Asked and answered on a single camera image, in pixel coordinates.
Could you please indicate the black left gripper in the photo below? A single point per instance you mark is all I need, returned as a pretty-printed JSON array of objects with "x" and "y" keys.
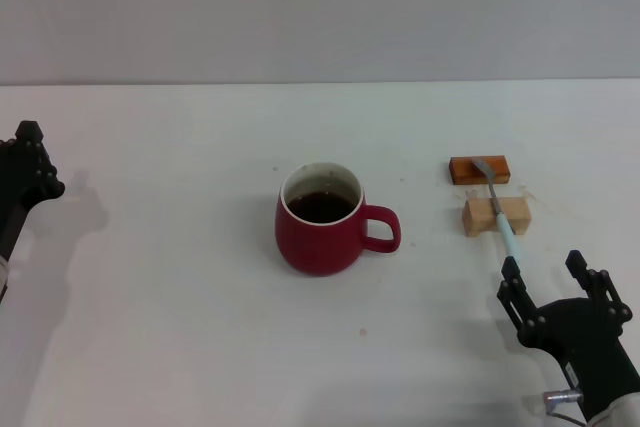
[{"x": 7, "y": 227}]

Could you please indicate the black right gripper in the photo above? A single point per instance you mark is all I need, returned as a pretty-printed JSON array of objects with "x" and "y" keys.
[{"x": 585, "y": 342}]

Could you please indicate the red ceramic cup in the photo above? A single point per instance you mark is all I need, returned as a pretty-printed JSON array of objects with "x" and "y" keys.
[{"x": 315, "y": 247}]

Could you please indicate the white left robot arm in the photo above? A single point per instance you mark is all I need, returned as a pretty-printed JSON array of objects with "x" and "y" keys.
[{"x": 3, "y": 279}]

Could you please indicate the light wooden spoon rest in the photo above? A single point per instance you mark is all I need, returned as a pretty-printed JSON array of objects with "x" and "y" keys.
[{"x": 477, "y": 217}]

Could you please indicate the dark brown wooden block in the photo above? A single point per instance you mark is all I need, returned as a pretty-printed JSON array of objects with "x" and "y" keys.
[{"x": 465, "y": 171}]

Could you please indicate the dark coffee liquid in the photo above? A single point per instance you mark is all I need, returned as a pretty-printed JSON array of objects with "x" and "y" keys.
[{"x": 320, "y": 207}]

